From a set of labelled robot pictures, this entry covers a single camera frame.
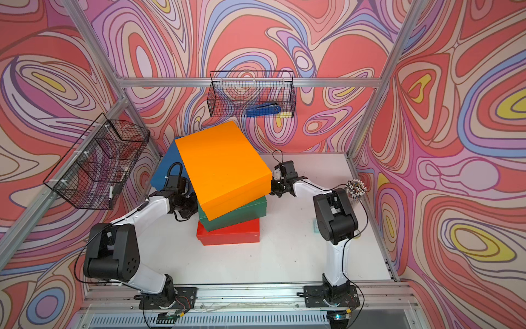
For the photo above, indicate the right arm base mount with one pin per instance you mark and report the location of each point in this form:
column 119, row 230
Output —
column 325, row 295

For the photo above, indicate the marker in left basket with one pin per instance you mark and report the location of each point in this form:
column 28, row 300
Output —
column 110, row 198

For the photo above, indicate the green shoebox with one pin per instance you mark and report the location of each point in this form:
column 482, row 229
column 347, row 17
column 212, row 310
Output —
column 254, row 210

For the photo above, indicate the black wire basket back wall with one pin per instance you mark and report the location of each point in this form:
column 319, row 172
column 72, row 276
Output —
column 231, row 92

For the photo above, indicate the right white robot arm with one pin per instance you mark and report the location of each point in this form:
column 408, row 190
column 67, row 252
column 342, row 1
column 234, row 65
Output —
column 335, row 217

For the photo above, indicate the red shoebox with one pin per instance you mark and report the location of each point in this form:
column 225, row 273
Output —
column 247, row 232

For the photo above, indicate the orange shoebox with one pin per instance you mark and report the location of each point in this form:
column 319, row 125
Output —
column 224, row 168

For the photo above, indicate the blue stapler in basket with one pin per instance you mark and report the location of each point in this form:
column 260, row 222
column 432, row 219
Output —
column 265, row 109

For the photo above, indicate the metal cup of pencils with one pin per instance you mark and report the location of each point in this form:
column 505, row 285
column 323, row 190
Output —
column 355, row 189

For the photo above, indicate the aluminium rail front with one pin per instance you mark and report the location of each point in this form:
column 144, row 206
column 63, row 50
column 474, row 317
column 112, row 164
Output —
column 382, row 305

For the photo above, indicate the black wire basket wall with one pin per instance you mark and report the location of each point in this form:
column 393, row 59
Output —
column 104, row 155
column 231, row 92

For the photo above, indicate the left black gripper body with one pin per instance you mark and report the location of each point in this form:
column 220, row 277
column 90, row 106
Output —
column 188, row 205

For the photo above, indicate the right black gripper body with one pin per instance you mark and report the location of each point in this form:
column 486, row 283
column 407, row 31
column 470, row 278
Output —
column 277, row 186

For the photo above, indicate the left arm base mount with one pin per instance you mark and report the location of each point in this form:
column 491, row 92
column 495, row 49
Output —
column 171, row 298

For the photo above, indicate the small mint green clock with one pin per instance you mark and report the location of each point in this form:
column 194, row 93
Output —
column 316, row 226

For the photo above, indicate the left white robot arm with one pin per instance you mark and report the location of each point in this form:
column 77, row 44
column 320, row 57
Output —
column 112, row 251

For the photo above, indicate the black wire basket left wall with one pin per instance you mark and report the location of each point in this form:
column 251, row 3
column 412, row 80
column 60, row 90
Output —
column 104, row 155

